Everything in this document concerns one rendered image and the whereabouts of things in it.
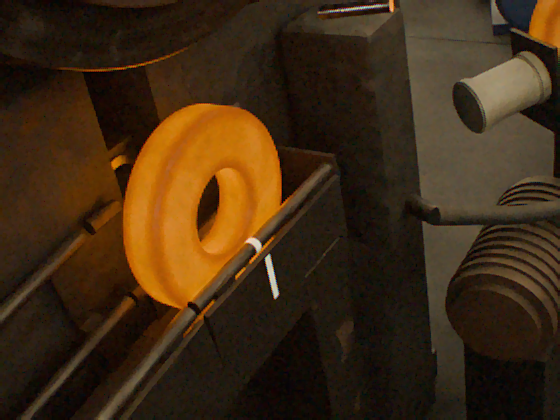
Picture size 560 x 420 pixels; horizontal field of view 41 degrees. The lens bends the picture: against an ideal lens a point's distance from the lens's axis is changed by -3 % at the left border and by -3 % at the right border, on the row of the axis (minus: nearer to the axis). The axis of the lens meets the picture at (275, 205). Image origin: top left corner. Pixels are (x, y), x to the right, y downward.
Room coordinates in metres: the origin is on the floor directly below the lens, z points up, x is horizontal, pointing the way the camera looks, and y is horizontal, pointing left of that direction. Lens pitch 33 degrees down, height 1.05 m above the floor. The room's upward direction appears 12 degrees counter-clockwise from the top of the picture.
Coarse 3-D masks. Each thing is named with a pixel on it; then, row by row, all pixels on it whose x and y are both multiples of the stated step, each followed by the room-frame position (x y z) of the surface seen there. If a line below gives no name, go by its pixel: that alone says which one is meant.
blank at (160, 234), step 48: (144, 144) 0.49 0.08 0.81; (192, 144) 0.48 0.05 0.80; (240, 144) 0.52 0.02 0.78; (144, 192) 0.46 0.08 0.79; (192, 192) 0.47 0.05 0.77; (240, 192) 0.52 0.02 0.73; (144, 240) 0.44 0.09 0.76; (192, 240) 0.46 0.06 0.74; (240, 240) 0.50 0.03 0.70; (144, 288) 0.45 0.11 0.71; (192, 288) 0.45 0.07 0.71
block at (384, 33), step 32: (288, 32) 0.68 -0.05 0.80; (320, 32) 0.66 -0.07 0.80; (352, 32) 0.64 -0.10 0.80; (384, 32) 0.65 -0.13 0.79; (288, 64) 0.68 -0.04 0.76; (320, 64) 0.66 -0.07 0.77; (352, 64) 0.64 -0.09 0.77; (384, 64) 0.64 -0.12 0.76; (320, 96) 0.66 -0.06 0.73; (352, 96) 0.64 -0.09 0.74; (384, 96) 0.64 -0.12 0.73; (320, 128) 0.67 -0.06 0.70; (352, 128) 0.65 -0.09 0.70; (384, 128) 0.63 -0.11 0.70; (352, 160) 0.65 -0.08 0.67; (384, 160) 0.63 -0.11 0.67; (416, 160) 0.68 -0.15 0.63; (352, 192) 0.65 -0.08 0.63; (384, 192) 0.63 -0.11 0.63; (416, 192) 0.67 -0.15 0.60; (352, 224) 0.66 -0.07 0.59; (384, 224) 0.63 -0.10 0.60
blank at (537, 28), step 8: (544, 0) 0.75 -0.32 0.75; (552, 0) 0.74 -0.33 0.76; (536, 8) 0.75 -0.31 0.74; (544, 8) 0.74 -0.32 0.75; (552, 8) 0.73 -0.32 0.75; (536, 16) 0.74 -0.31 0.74; (544, 16) 0.73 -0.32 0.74; (552, 16) 0.72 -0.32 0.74; (536, 24) 0.74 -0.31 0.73; (544, 24) 0.73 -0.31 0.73; (552, 24) 0.72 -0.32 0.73; (536, 32) 0.74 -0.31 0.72; (544, 32) 0.73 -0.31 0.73; (552, 32) 0.72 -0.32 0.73; (544, 40) 0.72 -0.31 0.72; (552, 40) 0.72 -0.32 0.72
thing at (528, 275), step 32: (512, 192) 0.74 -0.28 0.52; (544, 192) 0.72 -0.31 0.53; (544, 224) 0.66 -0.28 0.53; (480, 256) 0.64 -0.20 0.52; (512, 256) 0.62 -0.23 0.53; (544, 256) 0.61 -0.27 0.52; (448, 288) 0.65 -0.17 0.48; (480, 288) 0.60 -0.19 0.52; (512, 288) 0.58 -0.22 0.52; (544, 288) 0.58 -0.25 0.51; (448, 320) 0.63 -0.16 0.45; (480, 320) 0.60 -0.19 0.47; (512, 320) 0.57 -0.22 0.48; (544, 320) 0.56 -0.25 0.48; (480, 352) 0.60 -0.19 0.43; (512, 352) 0.57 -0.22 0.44; (544, 352) 0.59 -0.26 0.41; (480, 384) 0.63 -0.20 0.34; (512, 384) 0.60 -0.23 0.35; (544, 384) 0.58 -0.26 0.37; (480, 416) 0.63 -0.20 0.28; (512, 416) 0.60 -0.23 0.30; (544, 416) 0.58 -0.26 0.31
